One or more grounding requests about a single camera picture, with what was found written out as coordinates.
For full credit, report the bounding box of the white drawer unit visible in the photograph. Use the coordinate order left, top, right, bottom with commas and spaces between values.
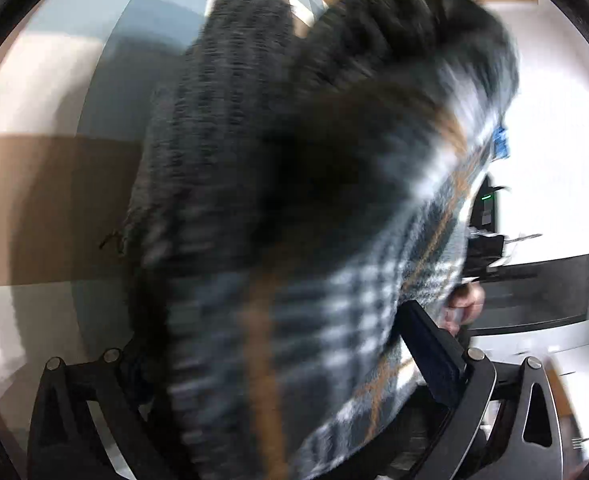
479, 319, 589, 413

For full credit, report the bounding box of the dark glossy cabinet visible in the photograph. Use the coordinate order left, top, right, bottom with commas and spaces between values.
467, 252, 589, 334

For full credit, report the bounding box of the person's right hand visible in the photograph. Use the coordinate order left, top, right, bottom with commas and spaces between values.
445, 281, 487, 334

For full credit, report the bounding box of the blue sticker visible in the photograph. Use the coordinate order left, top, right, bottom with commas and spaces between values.
493, 121, 511, 157

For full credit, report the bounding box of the plaid fleece jacket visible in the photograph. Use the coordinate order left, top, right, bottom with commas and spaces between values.
99, 0, 521, 480

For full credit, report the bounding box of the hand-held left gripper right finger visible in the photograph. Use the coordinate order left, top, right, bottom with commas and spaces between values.
398, 300, 563, 480

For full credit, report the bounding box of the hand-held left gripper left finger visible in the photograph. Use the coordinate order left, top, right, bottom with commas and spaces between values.
27, 347, 175, 480

